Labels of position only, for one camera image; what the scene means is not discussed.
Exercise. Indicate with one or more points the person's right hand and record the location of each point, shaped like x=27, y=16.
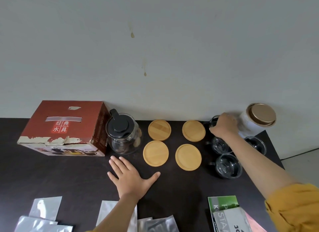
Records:
x=226, y=127

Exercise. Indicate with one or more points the round wooden coaster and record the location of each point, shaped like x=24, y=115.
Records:
x=159, y=130
x=193, y=131
x=155, y=153
x=188, y=157

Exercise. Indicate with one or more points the yellow sleeve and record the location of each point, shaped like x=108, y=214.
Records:
x=296, y=209

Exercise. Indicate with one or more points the person's left thumb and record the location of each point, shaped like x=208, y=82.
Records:
x=152, y=178

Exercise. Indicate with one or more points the white canister with gold lid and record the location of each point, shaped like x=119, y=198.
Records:
x=261, y=114

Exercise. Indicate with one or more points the person's left little finger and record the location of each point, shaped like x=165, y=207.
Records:
x=112, y=177

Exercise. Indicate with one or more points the glass teapot with black lid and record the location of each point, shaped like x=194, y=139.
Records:
x=122, y=137

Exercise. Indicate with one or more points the silver packet with black print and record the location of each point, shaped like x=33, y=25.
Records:
x=231, y=220

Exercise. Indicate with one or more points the person's right thumb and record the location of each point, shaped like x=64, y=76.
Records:
x=214, y=133

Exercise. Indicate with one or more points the green and white packet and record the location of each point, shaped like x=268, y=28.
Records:
x=220, y=202

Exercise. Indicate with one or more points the person's left hand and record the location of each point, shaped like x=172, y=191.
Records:
x=129, y=182

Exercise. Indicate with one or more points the red cardboard box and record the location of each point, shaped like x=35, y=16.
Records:
x=62, y=124

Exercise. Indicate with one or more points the person's left forearm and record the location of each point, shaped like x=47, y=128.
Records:
x=117, y=214

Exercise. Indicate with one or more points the pink packet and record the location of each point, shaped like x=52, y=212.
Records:
x=254, y=223

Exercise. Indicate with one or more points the person's right forearm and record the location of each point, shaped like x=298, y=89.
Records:
x=259, y=164

